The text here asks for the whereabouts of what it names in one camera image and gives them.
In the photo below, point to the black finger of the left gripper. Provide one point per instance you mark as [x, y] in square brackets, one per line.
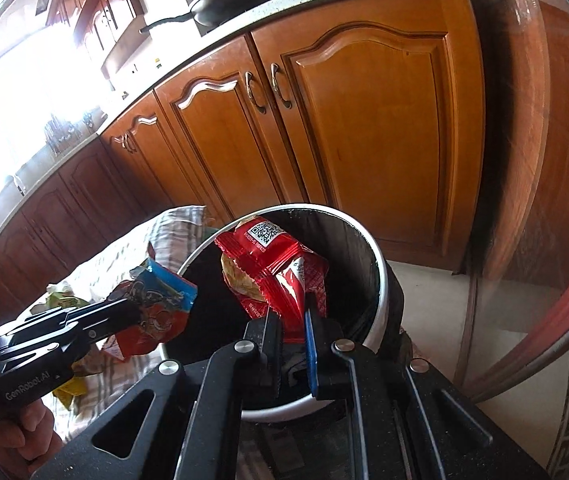
[69, 329]
[98, 321]

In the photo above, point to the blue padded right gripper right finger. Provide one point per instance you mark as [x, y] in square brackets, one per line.
[407, 420]

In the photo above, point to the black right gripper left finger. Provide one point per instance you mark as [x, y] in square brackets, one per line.
[179, 421]

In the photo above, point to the yellow snack bag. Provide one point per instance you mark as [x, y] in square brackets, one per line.
[74, 388]

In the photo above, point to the red blue snack bag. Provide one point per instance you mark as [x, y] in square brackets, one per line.
[164, 300]

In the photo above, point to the red snack wrapper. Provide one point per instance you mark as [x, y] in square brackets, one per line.
[266, 268]

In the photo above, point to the green snack bag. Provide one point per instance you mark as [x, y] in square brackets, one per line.
[63, 296]

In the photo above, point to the wooden lower kitchen cabinets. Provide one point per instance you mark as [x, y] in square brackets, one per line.
[374, 107]

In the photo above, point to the person's left hand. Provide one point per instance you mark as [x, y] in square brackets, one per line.
[27, 444]

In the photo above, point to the knife block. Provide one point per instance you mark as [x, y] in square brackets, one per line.
[60, 135]

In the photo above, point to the wooden glass sliding door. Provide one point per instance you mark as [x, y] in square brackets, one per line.
[523, 220]

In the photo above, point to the black wok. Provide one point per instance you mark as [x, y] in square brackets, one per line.
[209, 13]

